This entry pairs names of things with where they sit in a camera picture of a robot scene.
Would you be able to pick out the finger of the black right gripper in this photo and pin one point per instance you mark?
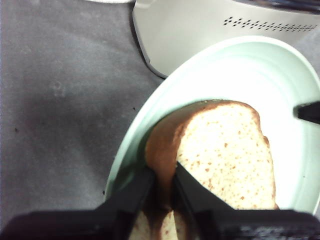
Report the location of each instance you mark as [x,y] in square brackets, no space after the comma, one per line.
[308,112]

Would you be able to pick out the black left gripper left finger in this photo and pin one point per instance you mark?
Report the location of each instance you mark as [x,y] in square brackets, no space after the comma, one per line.
[132,197]

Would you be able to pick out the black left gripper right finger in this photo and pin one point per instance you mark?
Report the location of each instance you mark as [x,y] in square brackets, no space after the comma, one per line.
[197,197]

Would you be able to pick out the large brown-crusted bread slice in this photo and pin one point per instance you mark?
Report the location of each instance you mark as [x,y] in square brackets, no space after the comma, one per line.
[225,155]

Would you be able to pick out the pale green round plate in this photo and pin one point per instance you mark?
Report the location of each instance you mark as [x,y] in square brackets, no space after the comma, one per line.
[250,82]

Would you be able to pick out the cream toaster with chrome top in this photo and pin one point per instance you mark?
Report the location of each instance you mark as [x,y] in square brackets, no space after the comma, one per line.
[187,37]

